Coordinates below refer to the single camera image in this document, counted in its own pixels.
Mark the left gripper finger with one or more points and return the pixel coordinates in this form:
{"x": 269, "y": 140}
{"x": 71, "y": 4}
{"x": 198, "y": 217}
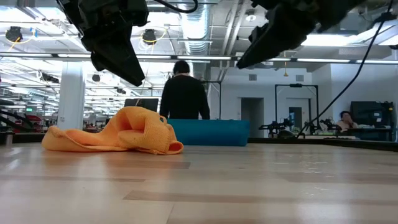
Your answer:
{"x": 121, "y": 62}

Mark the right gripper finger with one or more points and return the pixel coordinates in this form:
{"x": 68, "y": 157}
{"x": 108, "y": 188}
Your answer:
{"x": 273, "y": 43}

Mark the orange microfiber towel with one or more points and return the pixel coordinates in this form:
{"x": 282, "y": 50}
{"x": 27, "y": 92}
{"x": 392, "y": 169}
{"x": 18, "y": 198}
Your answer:
{"x": 133, "y": 130}

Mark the black ceiling device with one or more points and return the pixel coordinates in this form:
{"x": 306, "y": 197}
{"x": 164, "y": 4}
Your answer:
{"x": 149, "y": 36}
{"x": 14, "y": 34}

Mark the black background monitor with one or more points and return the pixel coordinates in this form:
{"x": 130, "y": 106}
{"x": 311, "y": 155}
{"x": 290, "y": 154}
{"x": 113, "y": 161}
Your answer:
{"x": 146, "y": 104}

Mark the white building pillar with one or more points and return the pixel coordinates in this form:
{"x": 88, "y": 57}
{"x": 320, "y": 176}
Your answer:
{"x": 71, "y": 93}

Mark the person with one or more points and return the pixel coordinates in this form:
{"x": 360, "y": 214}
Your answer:
{"x": 345, "y": 119}
{"x": 183, "y": 96}

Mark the dark side table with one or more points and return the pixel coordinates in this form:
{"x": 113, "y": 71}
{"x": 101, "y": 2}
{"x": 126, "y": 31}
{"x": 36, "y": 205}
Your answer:
{"x": 370, "y": 134}

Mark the black background station frame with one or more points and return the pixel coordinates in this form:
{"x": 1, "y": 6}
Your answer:
{"x": 295, "y": 85}

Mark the silver ribbed ventilation duct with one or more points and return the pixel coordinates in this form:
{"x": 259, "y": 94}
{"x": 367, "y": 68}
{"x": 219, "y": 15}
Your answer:
{"x": 196, "y": 31}

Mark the large dark wall screen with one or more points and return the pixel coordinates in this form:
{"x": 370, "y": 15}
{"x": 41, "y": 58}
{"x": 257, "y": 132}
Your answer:
{"x": 370, "y": 113}

